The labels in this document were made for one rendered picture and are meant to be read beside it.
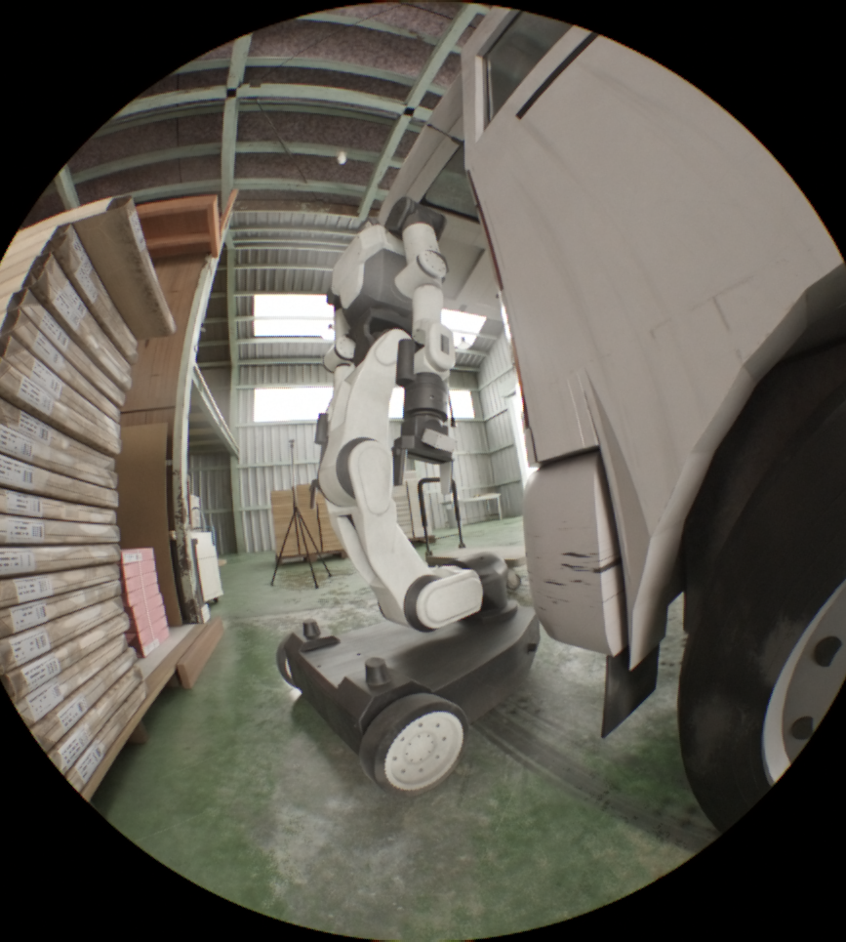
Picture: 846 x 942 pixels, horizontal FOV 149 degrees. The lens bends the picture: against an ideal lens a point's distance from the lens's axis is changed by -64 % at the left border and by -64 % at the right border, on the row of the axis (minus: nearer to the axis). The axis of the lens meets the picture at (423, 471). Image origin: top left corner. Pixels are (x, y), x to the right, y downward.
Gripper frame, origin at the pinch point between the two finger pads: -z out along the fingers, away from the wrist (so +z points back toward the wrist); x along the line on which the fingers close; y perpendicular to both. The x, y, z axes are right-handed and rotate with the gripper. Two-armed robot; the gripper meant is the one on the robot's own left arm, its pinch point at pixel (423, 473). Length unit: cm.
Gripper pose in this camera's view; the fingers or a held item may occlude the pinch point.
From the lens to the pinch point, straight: 58.4
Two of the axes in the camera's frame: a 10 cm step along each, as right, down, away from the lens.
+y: 6.2, -1.9, -7.6
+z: 0.2, -9.7, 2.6
